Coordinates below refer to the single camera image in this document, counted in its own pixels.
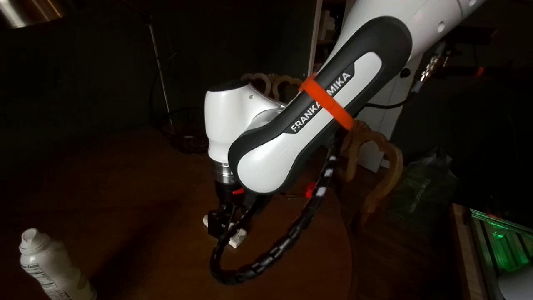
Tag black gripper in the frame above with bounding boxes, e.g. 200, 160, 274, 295
214, 180, 259, 238

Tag thin metal pole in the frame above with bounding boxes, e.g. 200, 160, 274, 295
145, 15, 177, 131

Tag wooden chair with looped back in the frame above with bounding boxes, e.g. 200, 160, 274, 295
339, 116, 407, 226

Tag dark green plastic bag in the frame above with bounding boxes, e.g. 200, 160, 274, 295
388, 148, 463, 223

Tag white plastic bottle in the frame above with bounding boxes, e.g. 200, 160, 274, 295
17, 226, 97, 300

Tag wooden side board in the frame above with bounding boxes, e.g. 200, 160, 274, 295
448, 201, 480, 300

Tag orange strap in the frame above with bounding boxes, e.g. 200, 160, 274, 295
299, 75, 357, 131

